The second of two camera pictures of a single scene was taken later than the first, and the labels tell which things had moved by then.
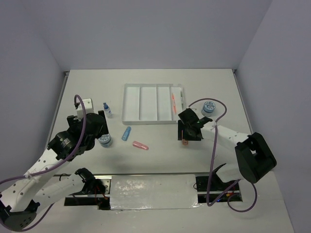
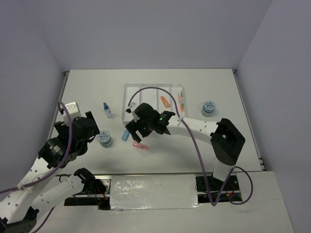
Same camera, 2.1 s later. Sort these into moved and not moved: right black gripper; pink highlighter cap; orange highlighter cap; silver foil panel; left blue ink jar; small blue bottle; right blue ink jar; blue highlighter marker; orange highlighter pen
Moved: orange highlighter cap; orange highlighter pen; right black gripper
Not moved: left blue ink jar; blue highlighter marker; pink highlighter cap; right blue ink jar; silver foil panel; small blue bottle
